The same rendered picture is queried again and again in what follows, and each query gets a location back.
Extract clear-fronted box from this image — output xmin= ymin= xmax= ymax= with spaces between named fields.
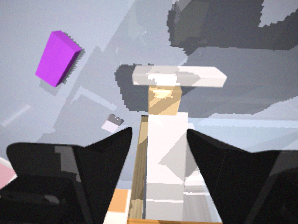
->
xmin=127 ymin=65 xmax=298 ymax=224

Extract small purple block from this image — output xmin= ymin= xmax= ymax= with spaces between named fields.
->
xmin=35 ymin=31 xmax=82 ymax=88

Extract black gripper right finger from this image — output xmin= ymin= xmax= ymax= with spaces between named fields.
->
xmin=186 ymin=128 xmax=298 ymax=224

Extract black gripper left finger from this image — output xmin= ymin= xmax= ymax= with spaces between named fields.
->
xmin=6 ymin=127 xmax=132 ymax=224

